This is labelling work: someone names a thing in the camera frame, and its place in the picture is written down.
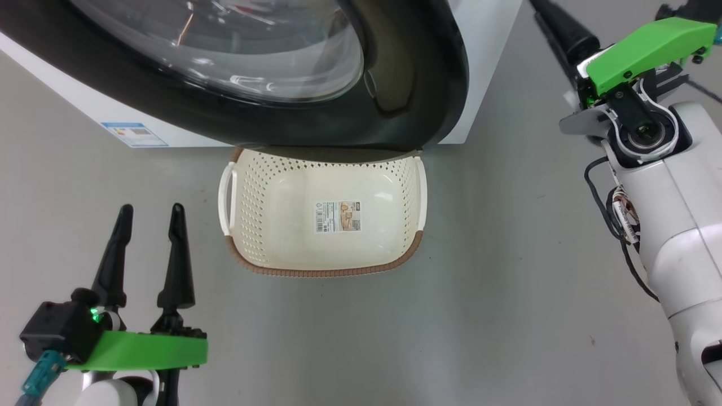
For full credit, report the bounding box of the black washer door glass window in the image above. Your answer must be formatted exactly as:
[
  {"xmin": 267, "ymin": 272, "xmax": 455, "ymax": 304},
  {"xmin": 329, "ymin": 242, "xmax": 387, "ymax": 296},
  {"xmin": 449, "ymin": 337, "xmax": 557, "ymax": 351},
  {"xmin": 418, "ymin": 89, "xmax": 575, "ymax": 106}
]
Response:
[{"xmin": 0, "ymin": 0, "xmax": 469, "ymax": 152}]

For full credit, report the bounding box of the white front-load washing machine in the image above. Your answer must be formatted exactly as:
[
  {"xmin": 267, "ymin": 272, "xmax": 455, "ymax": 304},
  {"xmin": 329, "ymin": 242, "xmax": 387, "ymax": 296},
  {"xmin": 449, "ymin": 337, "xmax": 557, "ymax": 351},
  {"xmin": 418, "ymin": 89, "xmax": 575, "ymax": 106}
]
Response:
[{"xmin": 0, "ymin": 0, "xmax": 522, "ymax": 148}]

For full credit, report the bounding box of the paper product label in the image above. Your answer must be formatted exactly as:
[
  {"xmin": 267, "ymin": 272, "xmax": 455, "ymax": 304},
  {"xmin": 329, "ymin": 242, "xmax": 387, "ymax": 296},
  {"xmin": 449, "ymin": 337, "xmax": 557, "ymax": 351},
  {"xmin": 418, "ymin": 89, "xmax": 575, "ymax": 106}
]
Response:
[{"xmin": 315, "ymin": 200, "xmax": 362, "ymax": 233}]

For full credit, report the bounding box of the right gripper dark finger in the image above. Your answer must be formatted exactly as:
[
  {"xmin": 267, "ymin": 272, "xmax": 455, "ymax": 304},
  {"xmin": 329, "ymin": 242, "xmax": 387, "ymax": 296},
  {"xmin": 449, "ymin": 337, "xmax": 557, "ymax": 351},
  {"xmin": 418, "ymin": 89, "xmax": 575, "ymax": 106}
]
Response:
[
  {"xmin": 535, "ymin": 14, "xmax": 582, "ymax": 88},
  {"xmin": 529, "ymin": 0, "xmax": 600, "ymax": 64}
]

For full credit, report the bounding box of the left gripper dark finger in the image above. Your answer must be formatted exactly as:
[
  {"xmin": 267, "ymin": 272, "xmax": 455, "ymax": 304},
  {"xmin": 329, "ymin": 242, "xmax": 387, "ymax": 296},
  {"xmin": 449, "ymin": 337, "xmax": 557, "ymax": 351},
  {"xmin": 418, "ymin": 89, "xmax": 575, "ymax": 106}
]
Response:
[
  {"xmin": 91, "ymin": 204, "xmax": 134, "ymax": 310},
  {"xmin": 157, "ymin": 203, "xmax": 196, "ymax": 312}
]

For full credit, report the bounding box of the teal left camera cable connector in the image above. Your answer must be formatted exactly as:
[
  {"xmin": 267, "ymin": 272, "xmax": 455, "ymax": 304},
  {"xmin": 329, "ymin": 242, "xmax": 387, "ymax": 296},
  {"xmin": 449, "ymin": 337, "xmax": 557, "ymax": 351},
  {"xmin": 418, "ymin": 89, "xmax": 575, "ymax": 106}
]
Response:
[{"xmin": 17, "ymin": 350, "xmax": 66, "ymax": 406}]

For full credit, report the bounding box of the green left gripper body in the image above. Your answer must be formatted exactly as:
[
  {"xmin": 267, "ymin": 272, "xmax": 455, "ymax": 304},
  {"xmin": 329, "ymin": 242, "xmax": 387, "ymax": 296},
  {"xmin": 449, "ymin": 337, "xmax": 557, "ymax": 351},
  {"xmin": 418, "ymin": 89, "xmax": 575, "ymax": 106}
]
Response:
[{"xmin": 65, "ymin": 307, "xmax": 208, "ymax": 373}]

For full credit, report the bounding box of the blue energy rating sticker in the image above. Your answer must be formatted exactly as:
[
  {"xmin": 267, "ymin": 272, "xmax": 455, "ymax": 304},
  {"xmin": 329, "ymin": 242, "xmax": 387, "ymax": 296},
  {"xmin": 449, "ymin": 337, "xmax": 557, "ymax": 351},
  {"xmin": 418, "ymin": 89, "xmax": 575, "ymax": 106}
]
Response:
[{"xmin": 102, "ymin": 121, "xmax": 169, "ymax": 148}]

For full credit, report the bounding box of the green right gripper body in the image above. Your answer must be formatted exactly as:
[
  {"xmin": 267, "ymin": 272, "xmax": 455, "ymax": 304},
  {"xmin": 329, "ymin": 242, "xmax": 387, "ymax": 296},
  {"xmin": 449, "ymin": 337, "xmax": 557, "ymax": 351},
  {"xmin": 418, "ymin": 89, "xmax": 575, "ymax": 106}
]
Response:
[{"xmin": 576, "ymin": 17, "xmax": 718, "ymax": 111}]

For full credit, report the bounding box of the cream perforated laundry basket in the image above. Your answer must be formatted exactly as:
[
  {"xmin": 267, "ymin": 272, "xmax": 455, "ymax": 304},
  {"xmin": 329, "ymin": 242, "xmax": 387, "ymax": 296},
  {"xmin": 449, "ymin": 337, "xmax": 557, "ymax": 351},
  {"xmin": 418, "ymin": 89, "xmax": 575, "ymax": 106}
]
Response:
[{"xmin": 218, "ymin": 148, "xmax": 428, "ymax": 278}]

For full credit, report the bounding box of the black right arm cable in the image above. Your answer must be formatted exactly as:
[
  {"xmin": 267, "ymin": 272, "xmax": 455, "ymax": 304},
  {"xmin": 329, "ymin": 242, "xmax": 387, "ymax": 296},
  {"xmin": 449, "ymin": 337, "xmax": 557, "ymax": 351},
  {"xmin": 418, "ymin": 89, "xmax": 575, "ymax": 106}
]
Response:
[{"xmin": 584, "ymin": 156, "xmax": 661, "ymax": 302}]

